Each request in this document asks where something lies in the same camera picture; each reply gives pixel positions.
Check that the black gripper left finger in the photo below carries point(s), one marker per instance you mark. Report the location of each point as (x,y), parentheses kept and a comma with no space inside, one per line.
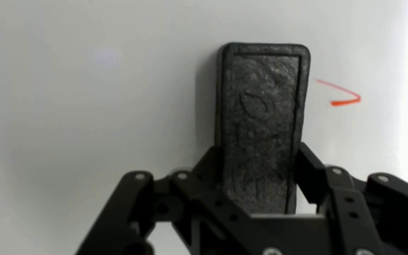
(133,207)

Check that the white whiteboard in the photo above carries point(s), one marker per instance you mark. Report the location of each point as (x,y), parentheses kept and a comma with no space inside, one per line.
(95,107)

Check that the red marker writing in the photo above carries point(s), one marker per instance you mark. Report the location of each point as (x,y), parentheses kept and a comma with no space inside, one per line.
(347,100)

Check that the black felt board eraser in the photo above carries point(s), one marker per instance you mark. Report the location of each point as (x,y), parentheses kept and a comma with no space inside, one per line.
(261,127)

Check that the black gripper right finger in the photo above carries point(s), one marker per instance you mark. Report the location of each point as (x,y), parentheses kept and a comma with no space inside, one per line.
(383,212)

